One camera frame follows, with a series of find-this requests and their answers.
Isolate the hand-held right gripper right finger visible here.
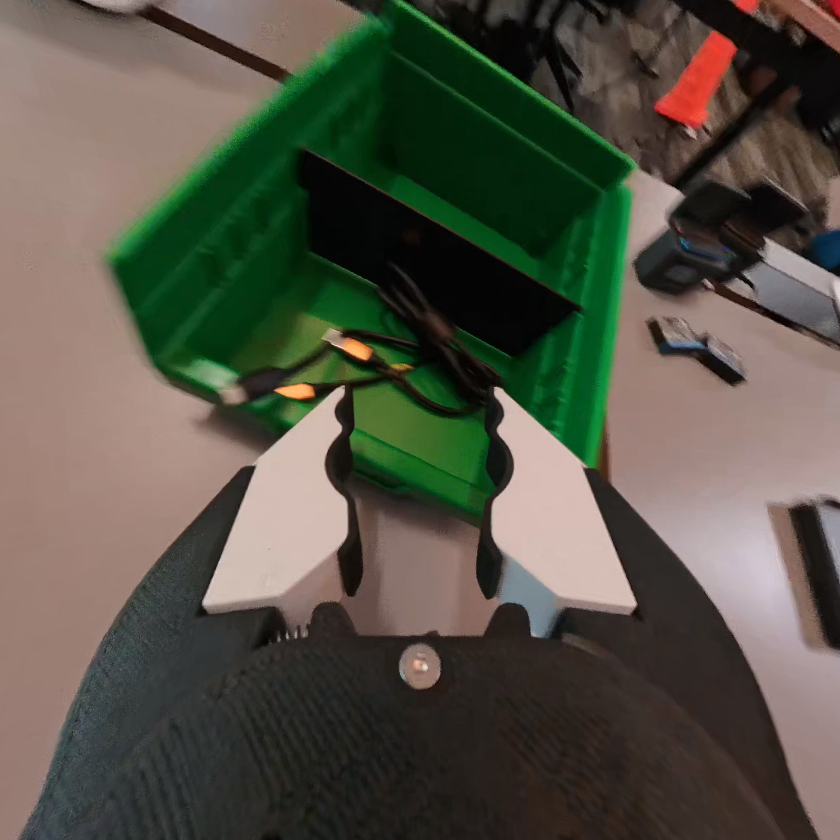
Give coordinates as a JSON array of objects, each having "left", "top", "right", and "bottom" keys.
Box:
[{"left": 476, "top": 385, "right": 640, "bottom": 637}]

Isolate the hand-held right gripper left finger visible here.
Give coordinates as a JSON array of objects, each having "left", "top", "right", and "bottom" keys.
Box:
[{"left": 201, "top": 385, "right": 366, "bottom": 615}]

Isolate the black usb cable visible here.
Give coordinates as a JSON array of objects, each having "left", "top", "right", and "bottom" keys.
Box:
[{"left": 218, "top": 261, "right": 506, "bottom": 418}]

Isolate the green plastic bin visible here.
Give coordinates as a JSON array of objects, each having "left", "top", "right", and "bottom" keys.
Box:
[{"left": 105, "top": 0, "right": 637, "bottom": 526}]

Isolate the small black battery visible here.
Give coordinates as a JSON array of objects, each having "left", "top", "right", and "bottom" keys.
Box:
[
  {"left": 701, "top": 335, "right": 749, "bottom": 386},
  {"left": 646, "top": 316, "right": 708, "bottom": 357}
]

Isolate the dark flat device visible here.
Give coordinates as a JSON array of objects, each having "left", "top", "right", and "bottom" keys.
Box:
[{"left": 766, "top": 499, "right": 840, "bottom": 652}]

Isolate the black bin divider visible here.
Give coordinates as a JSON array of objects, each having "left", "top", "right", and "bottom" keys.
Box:
[{"left": 297, "top": 148, "right": 585, "bottom": 358}]

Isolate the orange cone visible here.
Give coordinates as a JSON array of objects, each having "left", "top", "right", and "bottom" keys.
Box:
[{"left": 654, "top": 31, "right": 738, "bottom": 127}]

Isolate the black camera device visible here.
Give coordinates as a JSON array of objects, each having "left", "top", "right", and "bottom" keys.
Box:
[{"left": 633, "top": 176, "right": 811, "bottom": 298}]

